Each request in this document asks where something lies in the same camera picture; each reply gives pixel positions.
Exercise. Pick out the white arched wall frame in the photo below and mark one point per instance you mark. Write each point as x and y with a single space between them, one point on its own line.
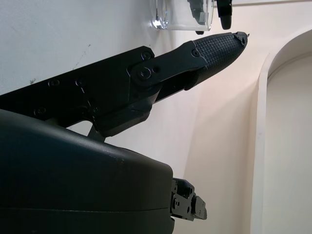
262 122

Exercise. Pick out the clear glass cup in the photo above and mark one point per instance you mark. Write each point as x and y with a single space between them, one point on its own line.
175 22

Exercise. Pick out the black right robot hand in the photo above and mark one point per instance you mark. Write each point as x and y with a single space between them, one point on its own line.
73 185

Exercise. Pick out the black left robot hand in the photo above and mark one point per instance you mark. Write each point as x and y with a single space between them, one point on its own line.
225 14

